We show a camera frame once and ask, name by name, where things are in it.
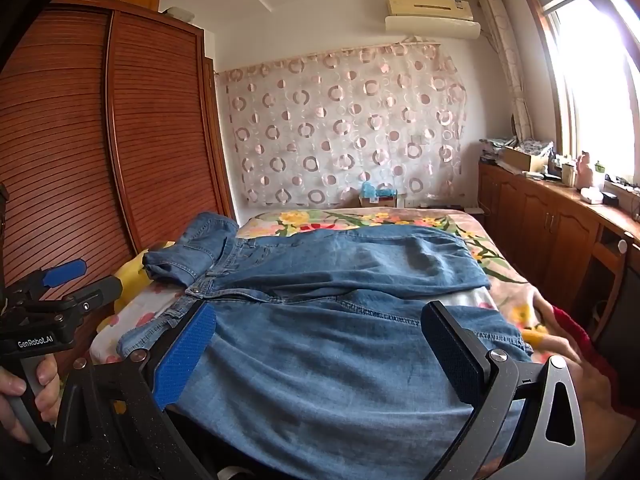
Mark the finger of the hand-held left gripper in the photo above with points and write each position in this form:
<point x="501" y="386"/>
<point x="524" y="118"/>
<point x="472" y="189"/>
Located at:
<point x="65" y="271"/>
<point x="100" y="292"/>

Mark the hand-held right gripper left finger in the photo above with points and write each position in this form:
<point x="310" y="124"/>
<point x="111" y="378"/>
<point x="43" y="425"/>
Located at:
<point x="182" y="360"/>

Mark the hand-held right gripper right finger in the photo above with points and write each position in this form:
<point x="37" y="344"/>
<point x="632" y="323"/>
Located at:
<point x="452" y="360"/>

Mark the blue denim pants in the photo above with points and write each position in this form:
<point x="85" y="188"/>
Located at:
<point x="325" y="360"/>
<point x="210" y="235"/>

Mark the person's left hand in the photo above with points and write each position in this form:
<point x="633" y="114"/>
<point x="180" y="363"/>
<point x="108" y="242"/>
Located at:
<point x="47" y="377"/>

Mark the red cloth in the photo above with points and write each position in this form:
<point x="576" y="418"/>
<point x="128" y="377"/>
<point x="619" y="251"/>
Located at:
<point x="575" y="332"/>

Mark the colourful floral blanket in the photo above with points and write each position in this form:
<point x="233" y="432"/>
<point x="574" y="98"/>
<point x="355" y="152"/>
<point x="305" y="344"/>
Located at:
<point x="450" y="220"/>

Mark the wooden louvered wardrobe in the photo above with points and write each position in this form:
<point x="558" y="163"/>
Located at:
<point x="150" y="135"/>

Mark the wooden sideboard cabinet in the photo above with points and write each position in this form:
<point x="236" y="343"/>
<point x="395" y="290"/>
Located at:
<point x="540" y="215"/>

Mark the small cardboard box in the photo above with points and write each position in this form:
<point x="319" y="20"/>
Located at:
<point x="372" y="202"/>

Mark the light blue box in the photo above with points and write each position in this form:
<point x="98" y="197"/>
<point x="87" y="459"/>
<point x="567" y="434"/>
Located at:
<point x="375" y="190"/>

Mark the pile of printed papers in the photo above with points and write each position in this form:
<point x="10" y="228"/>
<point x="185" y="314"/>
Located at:
<point x="491" y="149"/>

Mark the small white box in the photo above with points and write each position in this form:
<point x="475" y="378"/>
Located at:
<point x="591" y="195"/>

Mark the cardboard box with patterned cloth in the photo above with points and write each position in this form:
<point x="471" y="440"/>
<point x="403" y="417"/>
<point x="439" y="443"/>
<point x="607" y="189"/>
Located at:
<point x="525" y="156"/>

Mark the small black box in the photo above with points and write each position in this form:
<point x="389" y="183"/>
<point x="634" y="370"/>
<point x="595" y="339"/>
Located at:
<point x="611" y="199"/>

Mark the pink figurine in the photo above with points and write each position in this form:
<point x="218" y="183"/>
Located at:
<point x="583" y="167"/>

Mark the circle-patterned sheer curtain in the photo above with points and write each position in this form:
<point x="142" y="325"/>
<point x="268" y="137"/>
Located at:
<point x="340" y="125"/>

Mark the white patterned window curtain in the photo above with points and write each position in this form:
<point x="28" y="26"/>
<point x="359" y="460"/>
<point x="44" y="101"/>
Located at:
<point x="505" y="60"/>

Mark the wooden-framed window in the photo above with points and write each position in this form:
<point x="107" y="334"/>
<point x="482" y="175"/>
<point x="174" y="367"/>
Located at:
<point x="590" y="85"/>

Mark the white air conditioner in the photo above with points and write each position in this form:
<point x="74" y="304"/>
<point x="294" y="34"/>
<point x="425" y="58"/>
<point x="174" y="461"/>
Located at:
<point x="430" y="15"/>

